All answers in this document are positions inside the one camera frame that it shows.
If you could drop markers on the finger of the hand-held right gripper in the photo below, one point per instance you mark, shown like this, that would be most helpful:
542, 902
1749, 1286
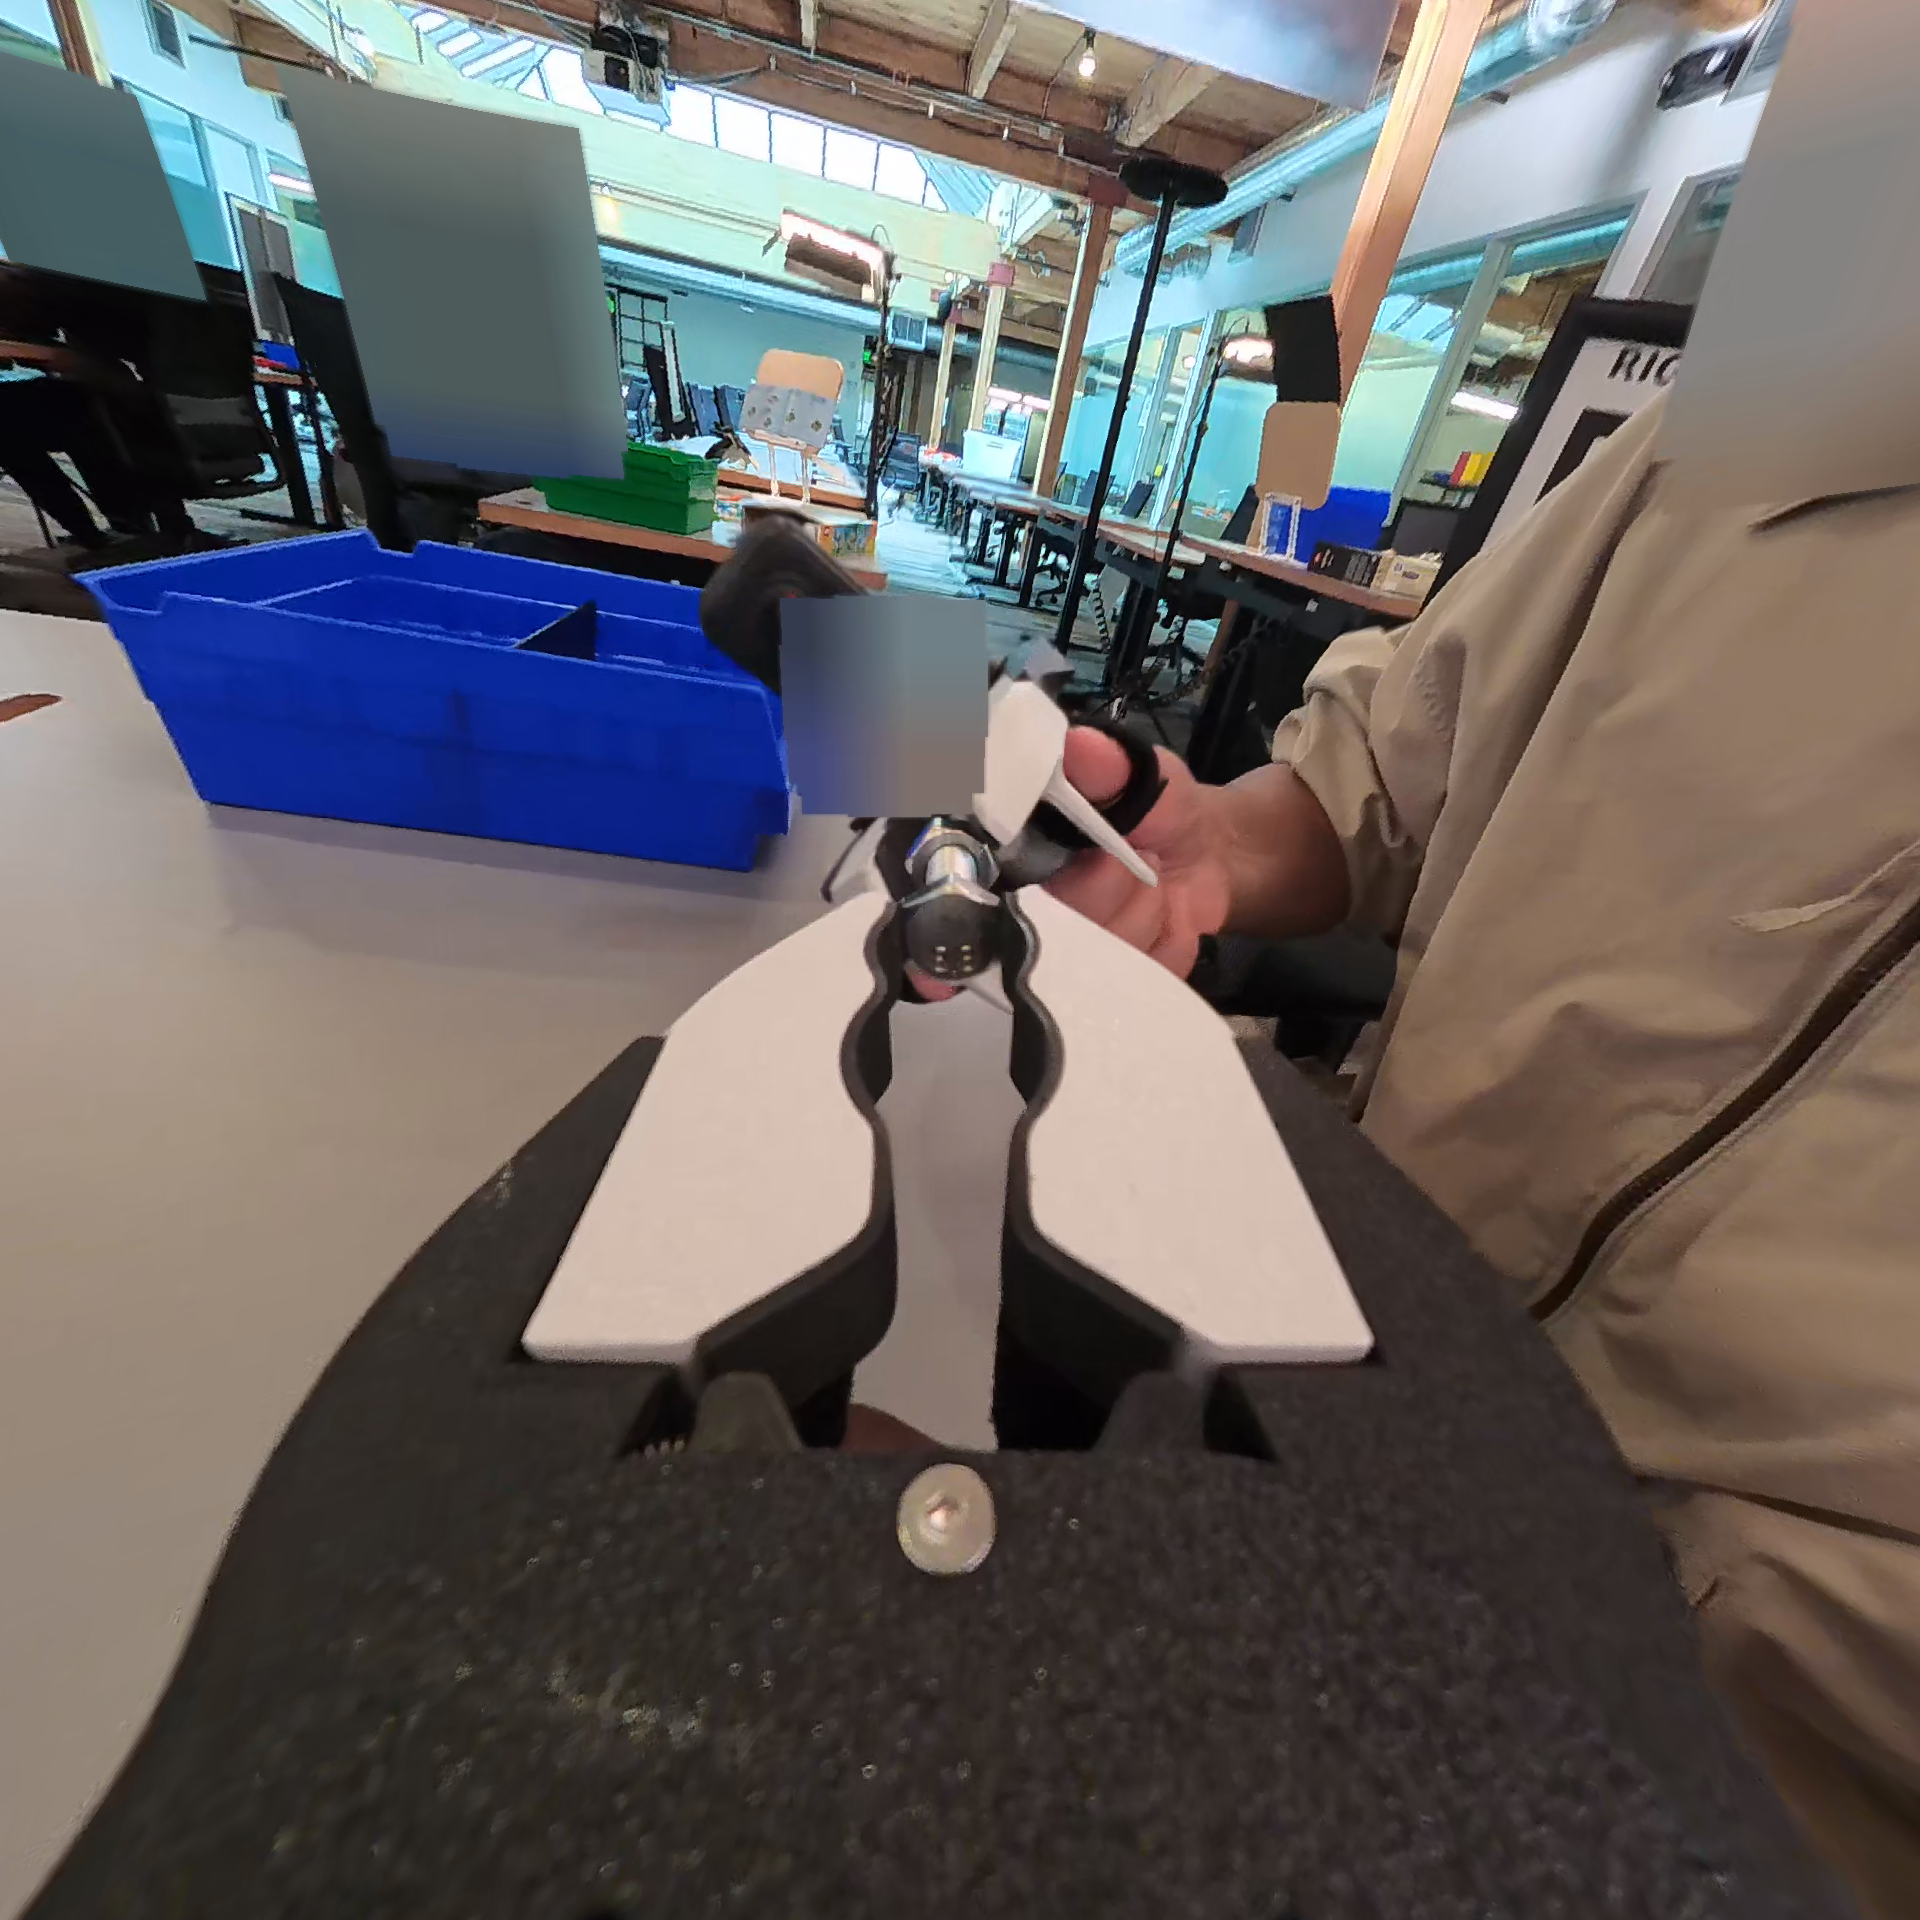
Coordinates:
866, 860
1019, 766

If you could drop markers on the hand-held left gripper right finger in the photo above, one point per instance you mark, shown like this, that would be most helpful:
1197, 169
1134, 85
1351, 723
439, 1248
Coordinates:
1185, 1199

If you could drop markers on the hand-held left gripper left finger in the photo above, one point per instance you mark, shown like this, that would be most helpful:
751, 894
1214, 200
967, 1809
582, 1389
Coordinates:
719, 1199

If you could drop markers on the steel hex bolt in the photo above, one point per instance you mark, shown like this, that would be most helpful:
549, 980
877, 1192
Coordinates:
950, 940

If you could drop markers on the blue bin with black divider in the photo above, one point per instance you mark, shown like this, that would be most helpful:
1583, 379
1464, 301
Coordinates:
453, 737

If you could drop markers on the person's right hand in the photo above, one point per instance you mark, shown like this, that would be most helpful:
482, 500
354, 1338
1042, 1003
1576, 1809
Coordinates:
1178, 871

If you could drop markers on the green crate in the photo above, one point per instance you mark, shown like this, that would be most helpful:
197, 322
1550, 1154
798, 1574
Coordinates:
632, 491

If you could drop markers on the wooden side table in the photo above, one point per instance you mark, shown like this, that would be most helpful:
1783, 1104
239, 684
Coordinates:
603, 544

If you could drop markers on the small background instruction board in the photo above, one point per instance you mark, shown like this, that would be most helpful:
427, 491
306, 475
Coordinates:
795, 401

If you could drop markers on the black floor lamp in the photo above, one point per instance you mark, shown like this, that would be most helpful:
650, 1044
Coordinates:
1169, 181

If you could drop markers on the printed tag sign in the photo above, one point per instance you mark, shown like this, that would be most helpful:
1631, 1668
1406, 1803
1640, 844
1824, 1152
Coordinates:
1563, 424

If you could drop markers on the black office chair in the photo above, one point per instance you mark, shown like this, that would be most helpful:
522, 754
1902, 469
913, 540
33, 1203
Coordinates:
152, 424

